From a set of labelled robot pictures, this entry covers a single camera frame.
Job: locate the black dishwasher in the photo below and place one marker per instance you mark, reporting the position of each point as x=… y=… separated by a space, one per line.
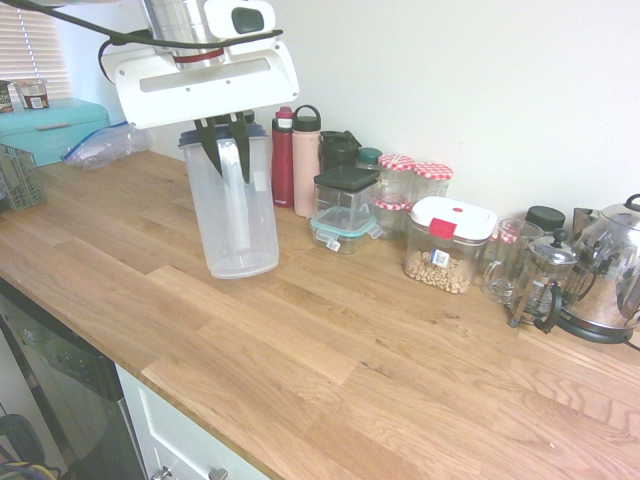
x=60 y=380

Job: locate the white yogurt cup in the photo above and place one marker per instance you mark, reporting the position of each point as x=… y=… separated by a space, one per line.
x=34 y=95

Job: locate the glass container teal lid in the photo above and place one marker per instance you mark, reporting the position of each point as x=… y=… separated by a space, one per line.
x=345 y=230

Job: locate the white cabinet drawer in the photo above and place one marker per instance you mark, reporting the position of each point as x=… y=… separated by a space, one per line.
x=170 y=430

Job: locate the dark paper cup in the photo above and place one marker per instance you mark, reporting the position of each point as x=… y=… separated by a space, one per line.
x=5 y=97

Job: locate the grey plastic crate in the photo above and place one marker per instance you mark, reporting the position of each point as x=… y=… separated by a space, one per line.
x=20 y=180

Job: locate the clear plastic zip bag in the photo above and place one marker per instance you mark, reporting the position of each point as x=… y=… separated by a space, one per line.
x=107 y=147

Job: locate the small jar red checked lid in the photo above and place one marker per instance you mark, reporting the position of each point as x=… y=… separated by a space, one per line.
x=509 y=234
x=391 y=217

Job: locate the clear bottle green lid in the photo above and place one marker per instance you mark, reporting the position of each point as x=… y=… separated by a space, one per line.
x=370 y=157

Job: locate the glass French press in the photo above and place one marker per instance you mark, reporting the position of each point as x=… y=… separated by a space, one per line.
x=542 y=285

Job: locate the window blinds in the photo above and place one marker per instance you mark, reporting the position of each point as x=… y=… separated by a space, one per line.
x=35 y=50

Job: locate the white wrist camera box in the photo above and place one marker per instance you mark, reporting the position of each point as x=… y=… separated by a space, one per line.
x=240 y=17

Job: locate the pink water bottle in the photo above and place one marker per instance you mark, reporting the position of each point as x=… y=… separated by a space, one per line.
x=306 y=170

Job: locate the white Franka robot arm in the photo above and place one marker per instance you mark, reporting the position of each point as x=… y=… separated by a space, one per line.
x=170 y=20

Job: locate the red water bottle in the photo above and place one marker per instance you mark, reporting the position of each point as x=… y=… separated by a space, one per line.
x=282 y=165

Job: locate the tall jar red checked lid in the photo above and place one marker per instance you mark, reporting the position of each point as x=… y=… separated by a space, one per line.
x=396 y=172
x=432 y=177

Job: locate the teal bread box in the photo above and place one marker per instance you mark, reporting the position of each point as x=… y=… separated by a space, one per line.
x=40 y=130

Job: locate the clear plastic pitcher blue lid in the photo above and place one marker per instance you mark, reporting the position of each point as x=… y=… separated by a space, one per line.
x=235 y=230

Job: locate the clear glass mug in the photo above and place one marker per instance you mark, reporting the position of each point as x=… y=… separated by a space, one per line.
x=505 y=270

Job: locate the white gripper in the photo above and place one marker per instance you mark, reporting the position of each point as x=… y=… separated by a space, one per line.
x=200 y=97

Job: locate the square container black lid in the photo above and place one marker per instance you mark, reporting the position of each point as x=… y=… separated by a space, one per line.
x=345 y=192

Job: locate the white-lid container with nuts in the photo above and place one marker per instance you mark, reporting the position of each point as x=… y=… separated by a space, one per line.
x=445 y=240

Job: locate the jar with black lid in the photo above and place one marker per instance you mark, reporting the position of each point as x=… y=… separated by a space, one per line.
x=545 y=217

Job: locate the black shaker bottle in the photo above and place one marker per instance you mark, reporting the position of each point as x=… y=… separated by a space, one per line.
x=337 y=150

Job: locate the shiny steel kettle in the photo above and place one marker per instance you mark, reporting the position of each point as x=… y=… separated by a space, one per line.
x=610 y=265

